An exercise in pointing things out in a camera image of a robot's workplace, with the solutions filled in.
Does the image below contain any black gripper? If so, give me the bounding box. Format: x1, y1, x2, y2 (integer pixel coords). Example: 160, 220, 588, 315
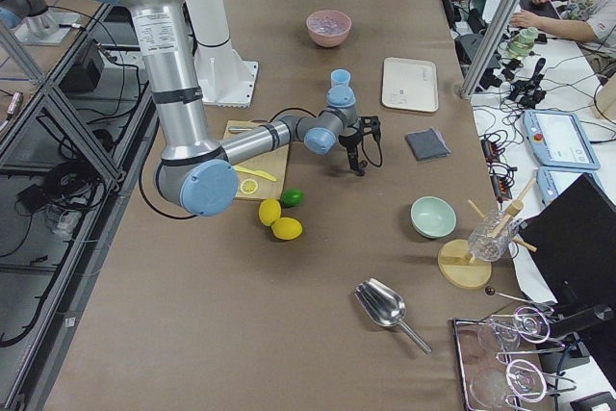
338, 116, 381, 176

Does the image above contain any metal glass rack tray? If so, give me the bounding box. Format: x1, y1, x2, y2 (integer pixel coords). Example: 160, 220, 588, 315
451, 319, 577, 410

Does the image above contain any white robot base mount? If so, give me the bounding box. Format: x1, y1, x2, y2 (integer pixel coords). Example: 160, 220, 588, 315
186, 0, 258, 108

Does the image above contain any green lime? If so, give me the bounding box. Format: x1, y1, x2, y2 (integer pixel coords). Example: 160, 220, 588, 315
280, 188, 304, 208

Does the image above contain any teach pendant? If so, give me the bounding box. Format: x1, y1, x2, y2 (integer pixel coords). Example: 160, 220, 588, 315
536, 166, 603, 206
522, 110, 601, 170

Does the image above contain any upper wine glass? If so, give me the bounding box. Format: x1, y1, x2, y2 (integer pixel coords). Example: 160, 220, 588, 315
477, 306, 551, 352

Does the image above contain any black monitor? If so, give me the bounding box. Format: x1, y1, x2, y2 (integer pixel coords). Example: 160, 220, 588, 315
521, 173, 615, 312

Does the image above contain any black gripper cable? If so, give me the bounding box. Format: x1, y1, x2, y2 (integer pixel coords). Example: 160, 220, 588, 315
360, 134, 385, 169

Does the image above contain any yellow lemon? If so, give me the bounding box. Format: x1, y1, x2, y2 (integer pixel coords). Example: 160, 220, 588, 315
258, 198, 282, 227
271, 217, 303, 241

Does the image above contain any steel ice scoop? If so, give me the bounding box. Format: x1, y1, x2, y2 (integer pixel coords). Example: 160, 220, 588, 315
354, 278, 432, 354

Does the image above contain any lemon half lower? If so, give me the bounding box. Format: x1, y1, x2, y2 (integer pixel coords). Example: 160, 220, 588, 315
240, 178, 259, 194

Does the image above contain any lower teach pendant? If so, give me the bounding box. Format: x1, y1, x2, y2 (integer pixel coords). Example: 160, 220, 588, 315
536, 166, 603, 206

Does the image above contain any bamboo cutting board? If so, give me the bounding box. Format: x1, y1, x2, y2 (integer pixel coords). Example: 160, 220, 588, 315
236, 145, 289, 201

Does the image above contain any pile of clear ice cubes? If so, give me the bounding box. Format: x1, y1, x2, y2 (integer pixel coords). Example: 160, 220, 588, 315
307, 11, 349, 36

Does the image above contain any wooden cup stand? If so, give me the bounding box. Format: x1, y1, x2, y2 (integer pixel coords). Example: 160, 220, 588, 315
438, 177, 537, 290

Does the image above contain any upper teach pendant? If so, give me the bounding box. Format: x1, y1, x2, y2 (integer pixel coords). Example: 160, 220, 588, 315
522, 110, 601, 170

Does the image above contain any aluminium frame post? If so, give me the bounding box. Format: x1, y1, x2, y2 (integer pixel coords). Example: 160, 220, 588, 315
460, 0, 520, 100

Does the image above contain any steel muddler black tip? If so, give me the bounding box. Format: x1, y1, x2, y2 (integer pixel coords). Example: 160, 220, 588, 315
227, 126, 256, 134

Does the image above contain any clear textured glass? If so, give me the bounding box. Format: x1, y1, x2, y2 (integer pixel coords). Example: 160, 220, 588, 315
468, 210, 519, 262

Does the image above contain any seated person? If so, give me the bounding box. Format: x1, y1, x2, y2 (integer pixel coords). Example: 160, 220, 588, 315
510, 0, 615, 53

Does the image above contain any grey folded cloth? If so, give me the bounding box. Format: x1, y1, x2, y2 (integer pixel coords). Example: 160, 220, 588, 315
405, 127, 450, 161

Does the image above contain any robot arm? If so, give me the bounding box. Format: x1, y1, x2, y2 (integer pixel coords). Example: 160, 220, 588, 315
97, 0, 368, 216

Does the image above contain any yellow plastic knife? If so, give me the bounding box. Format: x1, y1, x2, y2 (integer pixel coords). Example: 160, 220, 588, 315
234, 165, 277, 183

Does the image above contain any light blue plastic cup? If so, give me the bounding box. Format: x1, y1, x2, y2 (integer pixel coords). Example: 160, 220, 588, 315
330, 68, 351, 88

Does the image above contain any wine glass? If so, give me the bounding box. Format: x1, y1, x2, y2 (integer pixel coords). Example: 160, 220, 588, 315
470, 359, 547, 410
477, 306, 551, 352

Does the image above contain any cream rabbit serving tray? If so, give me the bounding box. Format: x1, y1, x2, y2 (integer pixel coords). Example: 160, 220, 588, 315
381, 57, 439, 113

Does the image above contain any light green bowl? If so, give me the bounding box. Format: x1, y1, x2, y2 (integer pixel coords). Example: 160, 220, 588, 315
410, 196, 457, 239

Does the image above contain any pink bowl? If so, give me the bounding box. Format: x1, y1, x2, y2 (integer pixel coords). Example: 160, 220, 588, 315
306, 10, 352, 48

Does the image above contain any lower wine glass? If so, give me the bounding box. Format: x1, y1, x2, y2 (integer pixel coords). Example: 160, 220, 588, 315
470, 359, 547, 410

